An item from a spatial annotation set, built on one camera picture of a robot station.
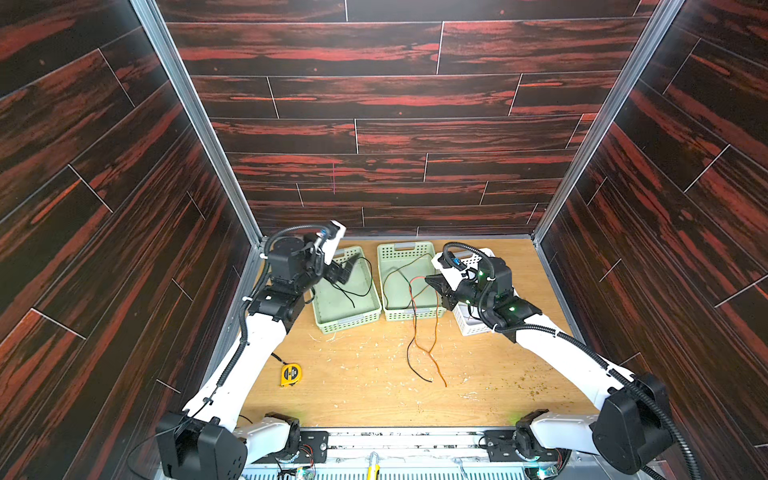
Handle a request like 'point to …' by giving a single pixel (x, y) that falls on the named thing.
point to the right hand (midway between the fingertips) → (434, 272)
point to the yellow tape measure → (290, 373)
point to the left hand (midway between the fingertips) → (344, 244)
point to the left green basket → (337, 304)
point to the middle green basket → (404, 291)
